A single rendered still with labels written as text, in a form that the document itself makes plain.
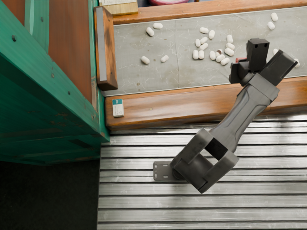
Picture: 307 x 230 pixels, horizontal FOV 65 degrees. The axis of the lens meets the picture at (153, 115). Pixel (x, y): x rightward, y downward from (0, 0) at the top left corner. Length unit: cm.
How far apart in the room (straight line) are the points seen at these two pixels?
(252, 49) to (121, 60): 49
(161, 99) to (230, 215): 47
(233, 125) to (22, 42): 39
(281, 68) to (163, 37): 50
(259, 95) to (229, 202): 48
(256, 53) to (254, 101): 18
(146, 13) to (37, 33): 65
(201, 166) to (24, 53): 37
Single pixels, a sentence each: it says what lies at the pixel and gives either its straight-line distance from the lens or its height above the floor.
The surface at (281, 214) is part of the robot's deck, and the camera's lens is 102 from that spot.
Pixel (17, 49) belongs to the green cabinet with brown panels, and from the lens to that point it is 36.
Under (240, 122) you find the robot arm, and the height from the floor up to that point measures 110.
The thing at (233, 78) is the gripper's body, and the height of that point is 90.
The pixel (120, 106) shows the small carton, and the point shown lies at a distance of 84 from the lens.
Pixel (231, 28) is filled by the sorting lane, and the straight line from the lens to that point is 107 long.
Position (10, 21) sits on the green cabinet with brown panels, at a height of 132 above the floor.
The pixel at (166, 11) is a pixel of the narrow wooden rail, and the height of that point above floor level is 76.
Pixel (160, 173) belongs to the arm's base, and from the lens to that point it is 90.
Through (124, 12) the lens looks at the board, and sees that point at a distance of 103.
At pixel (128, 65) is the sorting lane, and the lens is 95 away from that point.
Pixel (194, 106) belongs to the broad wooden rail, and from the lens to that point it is 86.
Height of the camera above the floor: 158
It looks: 75 degrees down
